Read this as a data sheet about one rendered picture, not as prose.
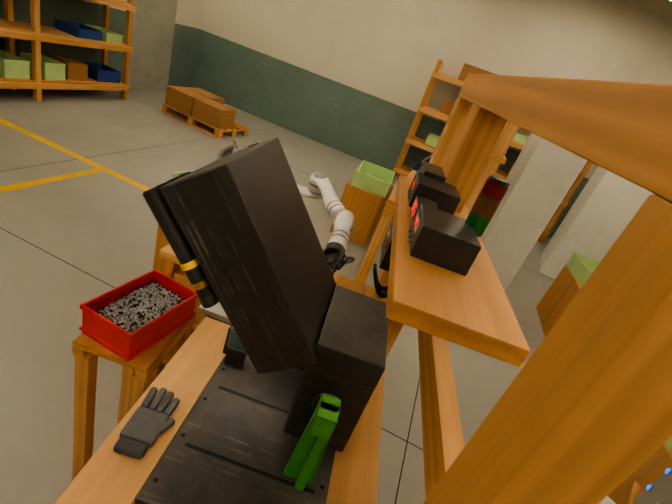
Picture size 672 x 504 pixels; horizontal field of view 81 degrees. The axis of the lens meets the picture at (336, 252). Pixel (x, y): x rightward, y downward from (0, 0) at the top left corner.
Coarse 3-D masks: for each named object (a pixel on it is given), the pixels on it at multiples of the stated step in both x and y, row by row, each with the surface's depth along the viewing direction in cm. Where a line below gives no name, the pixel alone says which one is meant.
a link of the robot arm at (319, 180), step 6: (312, 174) 177; (318, 174) 176; (324, 174) 178; (312, 180) 174; (318, 180) 173; (324, 180) 173; (318, 186) 171; (324, 186) 170; (330, 186) 171; (324, 192) 168; (330, 192) 167; (324, 198) 166; (330, 198) 165; (336, 198) 165; (324, 204) 166; (330, 204) 162
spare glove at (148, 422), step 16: (144, 400) 104; (160, 400) 106; (176, 400) 107; (144, 416) 100; (160, 416) 101; (128, 432) 95; (144, 432) 97; (160, 432) 99; (128, 448) 92; (144, 448) 94
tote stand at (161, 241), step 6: (162, 234) 233; (156, 240) 236; (162, 240) 234; (156, 246) 237; (162, 246) 236; (156, 252) 239; (156, 258) 241; (156, 264) 243; (198, 300) 242; (198, 306) 244; (198, 312) 246; (198, 318) 247; (198, 324) 249
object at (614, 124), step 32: (480, 96) 117; (512, 96) 85; (544, 96) 67; (576, 96) 55; (608, 96) 46; (640, 96) 40; (544, 128) 62; (576, 128) 51; (608, 128) 44; (640, 128) 39; (608, 160) 42; (640, 160) 37
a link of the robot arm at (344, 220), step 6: (342, 216) 152; (348, 216) 152; (336, 222) 152; (342, 222) 151; (348, 222) 151; (336, 228) 149; (342, 228) 149; (348, 228) 150; (342, 234) 146; (348, 234) 149; (348, 240) 149
